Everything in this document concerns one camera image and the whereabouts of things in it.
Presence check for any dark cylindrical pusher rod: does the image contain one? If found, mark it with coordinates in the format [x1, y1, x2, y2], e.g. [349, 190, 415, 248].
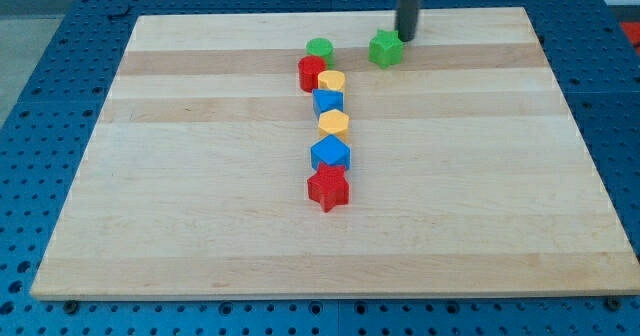
[395, 0, 423, 42]

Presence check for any green star block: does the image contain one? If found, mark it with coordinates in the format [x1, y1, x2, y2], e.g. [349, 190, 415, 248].
[368, 29, 404, 69]

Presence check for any red star block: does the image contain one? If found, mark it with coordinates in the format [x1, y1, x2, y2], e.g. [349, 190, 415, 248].
[307, 162, 350, 213]

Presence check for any green cylinder block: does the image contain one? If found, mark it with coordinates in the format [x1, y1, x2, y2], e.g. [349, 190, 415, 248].
[306, 37, 335, 69]

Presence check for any yellow rounded block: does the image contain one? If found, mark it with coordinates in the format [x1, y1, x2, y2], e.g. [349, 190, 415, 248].
[317, 70, 346, 92]

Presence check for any red cylinder block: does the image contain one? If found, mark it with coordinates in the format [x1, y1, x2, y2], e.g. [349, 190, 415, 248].
[298, 55, 327, 92]

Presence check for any blue triangle block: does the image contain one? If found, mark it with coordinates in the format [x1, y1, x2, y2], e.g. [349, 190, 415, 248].
[312, 89, 344, 118]

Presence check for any yellow hexagon block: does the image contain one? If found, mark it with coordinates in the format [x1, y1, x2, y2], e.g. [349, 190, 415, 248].
[318, 109, 350, 143]

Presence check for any blue cube block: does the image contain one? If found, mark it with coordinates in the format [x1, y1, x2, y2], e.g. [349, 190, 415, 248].
[310, 135, 351, 170]

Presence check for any wooden board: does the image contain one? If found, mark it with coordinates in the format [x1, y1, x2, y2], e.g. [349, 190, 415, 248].
[31, 7, 639, 301]

